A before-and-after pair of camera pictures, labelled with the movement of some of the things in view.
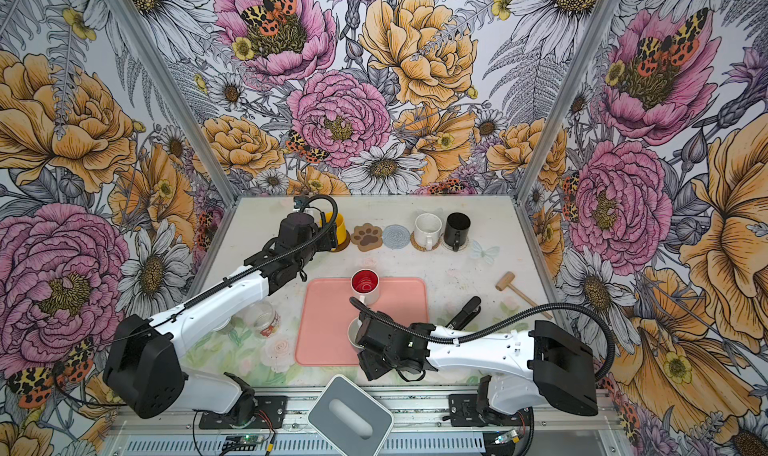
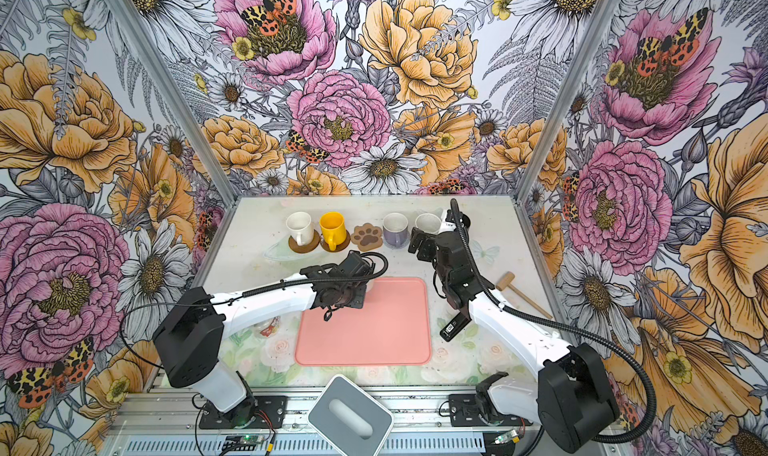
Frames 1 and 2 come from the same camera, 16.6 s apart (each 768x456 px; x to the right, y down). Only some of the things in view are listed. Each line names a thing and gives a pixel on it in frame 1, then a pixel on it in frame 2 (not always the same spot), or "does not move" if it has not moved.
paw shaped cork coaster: (367, 237) does not move
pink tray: (323, 311) does not move
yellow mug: (340, 224) does not move
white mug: (427, 230) does not move
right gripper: (369, 366) → (416, 240)
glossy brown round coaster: (342, 246) does not move
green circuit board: (240, 443) does not move
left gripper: (327, 237) → (356, 302)
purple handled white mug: (352, 331) → (395, 229)
